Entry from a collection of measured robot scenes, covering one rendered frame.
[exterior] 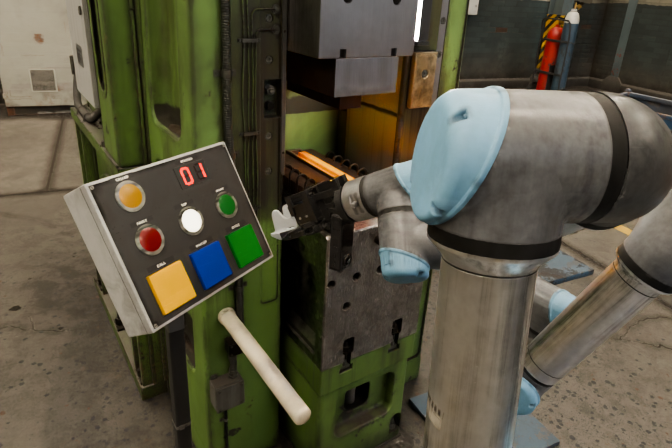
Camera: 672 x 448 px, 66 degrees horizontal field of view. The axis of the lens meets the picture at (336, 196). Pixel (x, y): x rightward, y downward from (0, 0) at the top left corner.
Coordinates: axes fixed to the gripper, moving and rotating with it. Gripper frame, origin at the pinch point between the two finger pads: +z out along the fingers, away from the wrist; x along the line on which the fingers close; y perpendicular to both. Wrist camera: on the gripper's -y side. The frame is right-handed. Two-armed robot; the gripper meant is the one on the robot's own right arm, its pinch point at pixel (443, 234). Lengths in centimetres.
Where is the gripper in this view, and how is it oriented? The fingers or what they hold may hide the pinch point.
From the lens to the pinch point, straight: 125.0
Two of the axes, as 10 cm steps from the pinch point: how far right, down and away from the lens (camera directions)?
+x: 8.3, -1.7, 5.3
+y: -0.5, 9.2, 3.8
